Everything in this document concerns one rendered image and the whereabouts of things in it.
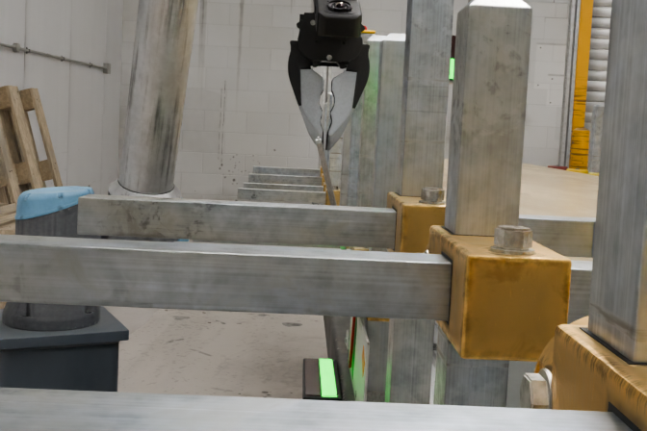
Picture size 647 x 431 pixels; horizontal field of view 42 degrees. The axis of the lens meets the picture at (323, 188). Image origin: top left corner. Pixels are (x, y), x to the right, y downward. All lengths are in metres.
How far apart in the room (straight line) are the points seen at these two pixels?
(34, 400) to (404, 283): 0.26
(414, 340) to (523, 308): 0.34
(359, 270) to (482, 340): 0.07
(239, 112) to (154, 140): 7.31
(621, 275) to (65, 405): 0.14
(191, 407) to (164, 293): 0.24
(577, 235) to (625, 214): 0.47
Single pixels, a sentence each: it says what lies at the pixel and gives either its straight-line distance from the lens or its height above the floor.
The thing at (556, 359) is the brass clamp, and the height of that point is 0.96.
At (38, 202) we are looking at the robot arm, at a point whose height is 0.85.
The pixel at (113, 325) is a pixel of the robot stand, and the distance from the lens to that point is 1.79.
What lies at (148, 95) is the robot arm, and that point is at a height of 1.07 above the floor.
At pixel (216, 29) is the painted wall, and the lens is 9.09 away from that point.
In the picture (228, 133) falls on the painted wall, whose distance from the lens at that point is 9.01.
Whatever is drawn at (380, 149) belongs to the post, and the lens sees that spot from 0.96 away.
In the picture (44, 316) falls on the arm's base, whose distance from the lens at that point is 1.75.
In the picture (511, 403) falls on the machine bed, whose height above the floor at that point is 0.66.
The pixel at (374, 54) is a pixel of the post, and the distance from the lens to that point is 1.22.
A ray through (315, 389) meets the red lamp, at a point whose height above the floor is 0.70.
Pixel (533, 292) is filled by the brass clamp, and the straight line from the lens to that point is 0.41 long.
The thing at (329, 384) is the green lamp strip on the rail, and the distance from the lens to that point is 1.09.
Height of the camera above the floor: 1.03
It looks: 4 degrees down
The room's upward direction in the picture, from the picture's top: 3 degrees clockwise
